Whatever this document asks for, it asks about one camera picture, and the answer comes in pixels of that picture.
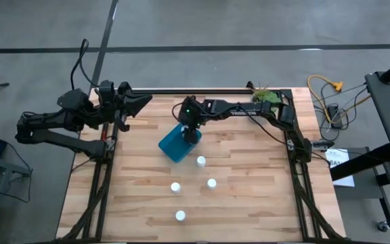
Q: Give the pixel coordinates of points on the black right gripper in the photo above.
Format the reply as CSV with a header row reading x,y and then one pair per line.
x,y
192,117

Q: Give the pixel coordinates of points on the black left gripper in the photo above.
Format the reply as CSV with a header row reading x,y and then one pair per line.
x,y
112,101

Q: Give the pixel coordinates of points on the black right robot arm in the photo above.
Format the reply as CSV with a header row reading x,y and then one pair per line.
x,y
235,109

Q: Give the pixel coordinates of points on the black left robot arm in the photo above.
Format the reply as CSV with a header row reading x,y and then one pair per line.
x,y
39,120

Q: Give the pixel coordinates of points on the blue plastic basket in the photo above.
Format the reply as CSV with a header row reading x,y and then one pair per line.
x,y
174,149

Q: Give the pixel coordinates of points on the black power strip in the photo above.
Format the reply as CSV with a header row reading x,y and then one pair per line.
x,y
334,116

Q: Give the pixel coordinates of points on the white printed paper sheet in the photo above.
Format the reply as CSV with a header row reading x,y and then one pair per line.
x,y
345,176

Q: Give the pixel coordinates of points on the black caster wheel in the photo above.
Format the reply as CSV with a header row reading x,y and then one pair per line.
x,y
383,226

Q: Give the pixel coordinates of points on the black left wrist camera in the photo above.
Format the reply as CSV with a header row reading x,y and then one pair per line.
x,y
123,125

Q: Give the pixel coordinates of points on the black aluminium table frame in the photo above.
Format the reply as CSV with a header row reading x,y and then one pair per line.
x,y
198,91

